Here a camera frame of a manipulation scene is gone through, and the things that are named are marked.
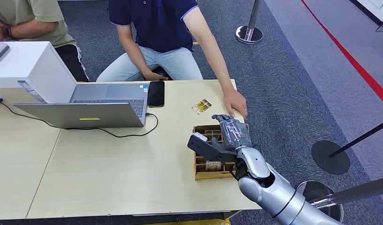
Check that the person's right hand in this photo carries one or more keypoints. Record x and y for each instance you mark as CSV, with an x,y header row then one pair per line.
x,y
152,76

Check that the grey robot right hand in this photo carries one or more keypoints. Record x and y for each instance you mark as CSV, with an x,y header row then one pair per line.
x,y
235,132

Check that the person's left hand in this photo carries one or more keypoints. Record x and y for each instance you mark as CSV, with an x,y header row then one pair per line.
x,y
235,101

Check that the yellow printed card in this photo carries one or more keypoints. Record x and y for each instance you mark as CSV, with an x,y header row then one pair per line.
x,y
214,134
201,106
214,166

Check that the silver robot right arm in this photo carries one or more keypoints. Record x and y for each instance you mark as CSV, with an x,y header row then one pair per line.
x,y
272,192

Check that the wooden slotted card box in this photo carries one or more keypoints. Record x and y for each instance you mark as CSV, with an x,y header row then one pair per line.
x,y
210,175

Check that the person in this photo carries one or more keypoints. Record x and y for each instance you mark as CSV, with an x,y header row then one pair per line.
x,y
39,12
157,24

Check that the black stool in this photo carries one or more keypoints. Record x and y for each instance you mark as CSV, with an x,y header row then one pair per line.
x,y
163,72

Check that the black smartphone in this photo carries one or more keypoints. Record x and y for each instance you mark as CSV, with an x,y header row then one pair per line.
x,y
156,94

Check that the silver open laptop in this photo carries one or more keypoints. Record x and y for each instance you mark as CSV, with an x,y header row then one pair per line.
x,y
85,115

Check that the yellow object under table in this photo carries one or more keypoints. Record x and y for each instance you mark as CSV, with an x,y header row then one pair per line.
x,y
194,222

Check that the white box unit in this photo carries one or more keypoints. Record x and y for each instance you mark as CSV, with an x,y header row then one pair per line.
x,y
39,68

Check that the dark wristwatch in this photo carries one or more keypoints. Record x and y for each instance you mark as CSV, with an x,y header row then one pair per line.
x,y
9,32

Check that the white cabinet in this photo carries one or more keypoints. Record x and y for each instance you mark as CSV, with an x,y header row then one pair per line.
x,y
378,9

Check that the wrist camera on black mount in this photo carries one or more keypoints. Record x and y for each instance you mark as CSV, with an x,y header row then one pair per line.
x,y
200,144

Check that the chrome stanchion post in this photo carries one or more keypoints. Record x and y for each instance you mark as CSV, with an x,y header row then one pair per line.
x,y
350,194
249,34

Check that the black stanchion post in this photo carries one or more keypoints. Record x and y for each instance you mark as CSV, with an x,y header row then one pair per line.
x,y
330,158

